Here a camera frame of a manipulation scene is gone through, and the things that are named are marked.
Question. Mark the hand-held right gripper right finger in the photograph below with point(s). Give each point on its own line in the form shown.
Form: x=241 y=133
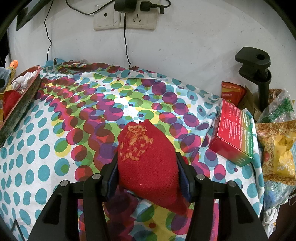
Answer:
x=183 y=180

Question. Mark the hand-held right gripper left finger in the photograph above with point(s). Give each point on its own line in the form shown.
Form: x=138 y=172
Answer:
x=113 y=178

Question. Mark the red knitted sock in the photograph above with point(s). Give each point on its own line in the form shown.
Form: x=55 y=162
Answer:
x=11 y=99
x=148 y=166

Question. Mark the round red tray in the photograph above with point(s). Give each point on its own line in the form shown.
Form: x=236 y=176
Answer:
x=20 y=106

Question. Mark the white socks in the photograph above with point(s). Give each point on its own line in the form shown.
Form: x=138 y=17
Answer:
x=25 y=77

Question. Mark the yellow knitted duck toy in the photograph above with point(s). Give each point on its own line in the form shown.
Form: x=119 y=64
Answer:
x=13 y=64

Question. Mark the polka dot tablecloth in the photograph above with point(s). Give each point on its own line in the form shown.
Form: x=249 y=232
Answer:
x=69 y=139

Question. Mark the red and green box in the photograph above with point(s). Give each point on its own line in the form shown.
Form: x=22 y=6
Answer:
x=231 y=129

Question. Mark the clear plastic bag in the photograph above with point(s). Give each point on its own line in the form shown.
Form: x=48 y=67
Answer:
x=275 y=192

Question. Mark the yellow snack bag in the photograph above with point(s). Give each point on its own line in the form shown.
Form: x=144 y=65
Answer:
x=279 y=153

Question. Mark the red foil packet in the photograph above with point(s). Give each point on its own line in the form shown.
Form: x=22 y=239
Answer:
x=232 y=92

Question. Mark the green and white snack bag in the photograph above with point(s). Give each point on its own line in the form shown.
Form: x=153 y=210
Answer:
x=277 y=109

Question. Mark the black power adapter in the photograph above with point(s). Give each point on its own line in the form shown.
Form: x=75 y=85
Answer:
x=126 y=5

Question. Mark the black plug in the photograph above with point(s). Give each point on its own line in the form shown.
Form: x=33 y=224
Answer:
x=150 y=5

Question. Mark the black television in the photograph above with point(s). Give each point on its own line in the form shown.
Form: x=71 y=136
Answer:
x=25 y=16

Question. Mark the black clamp mount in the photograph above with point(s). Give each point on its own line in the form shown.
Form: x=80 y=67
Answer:
x=253 y=60

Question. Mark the white wall socket plate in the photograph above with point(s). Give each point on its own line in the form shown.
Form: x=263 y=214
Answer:
x=143 y=22
x=106 y=22

